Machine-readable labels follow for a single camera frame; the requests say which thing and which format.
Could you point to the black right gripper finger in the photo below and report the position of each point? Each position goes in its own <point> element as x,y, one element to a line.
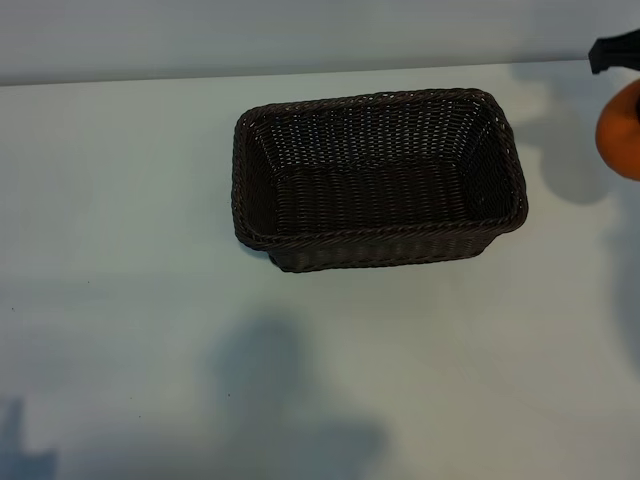
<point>617,52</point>

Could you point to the orange with knobbly stem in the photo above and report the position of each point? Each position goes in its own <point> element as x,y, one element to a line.
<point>617,140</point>

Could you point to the dark brown wicker basket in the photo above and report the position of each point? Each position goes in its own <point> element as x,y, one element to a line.
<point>375,200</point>

